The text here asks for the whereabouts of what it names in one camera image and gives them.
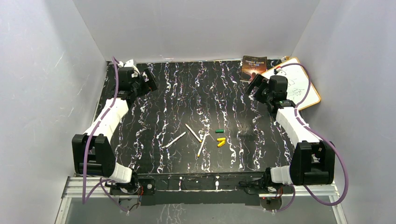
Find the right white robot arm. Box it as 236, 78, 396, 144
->
245, 75, 335, 193

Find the dark book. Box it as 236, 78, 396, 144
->
240, 55, 267, 82

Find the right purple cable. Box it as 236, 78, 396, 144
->
274, 63, 349, 213

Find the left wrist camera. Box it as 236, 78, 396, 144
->
117, 59, 141, 77

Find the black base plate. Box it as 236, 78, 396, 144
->
105, 171, 293, 207

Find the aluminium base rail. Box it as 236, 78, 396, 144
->
56, 175, 347, 224

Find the white marker pen yellow end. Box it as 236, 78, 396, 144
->
197, 132, 208, 157

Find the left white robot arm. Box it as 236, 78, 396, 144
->
72, 67, 157, 194

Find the orange-yellow pen cap lower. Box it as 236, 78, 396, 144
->
217, 141, 225, 147

